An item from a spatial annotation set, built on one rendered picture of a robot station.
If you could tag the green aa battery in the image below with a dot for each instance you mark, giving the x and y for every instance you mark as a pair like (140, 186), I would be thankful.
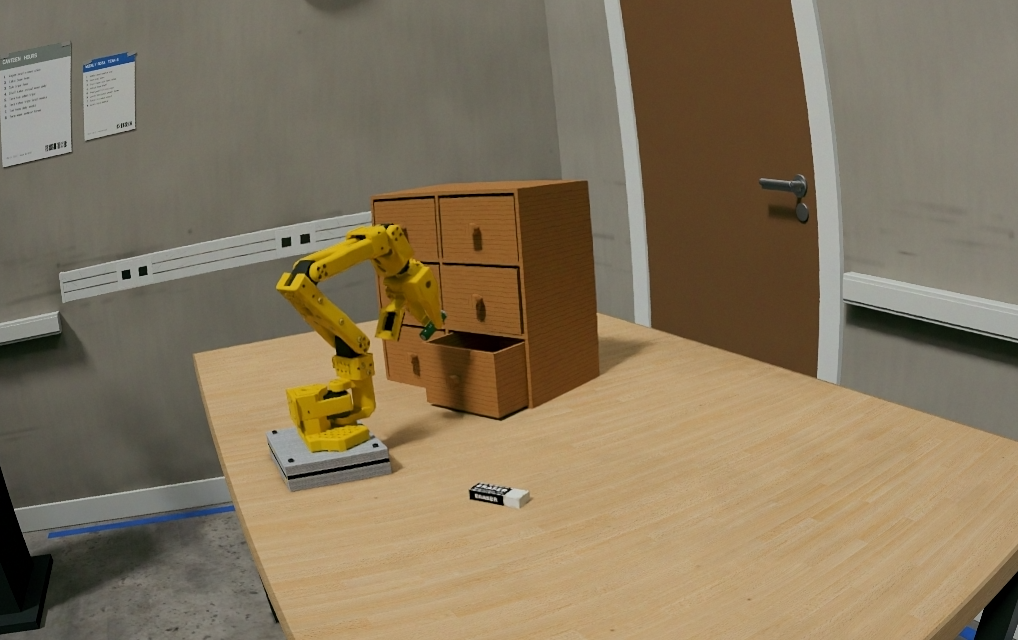
(428, 331)

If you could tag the brown wooden chest of drawers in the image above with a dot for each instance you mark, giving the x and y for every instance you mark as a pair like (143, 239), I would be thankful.
(557, 275)

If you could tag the wooden drawer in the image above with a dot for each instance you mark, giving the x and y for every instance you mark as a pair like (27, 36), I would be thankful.
(495, 301)
(416, 218)
(435, 269)
(491, 370)
(492, 215)
(409, 341)

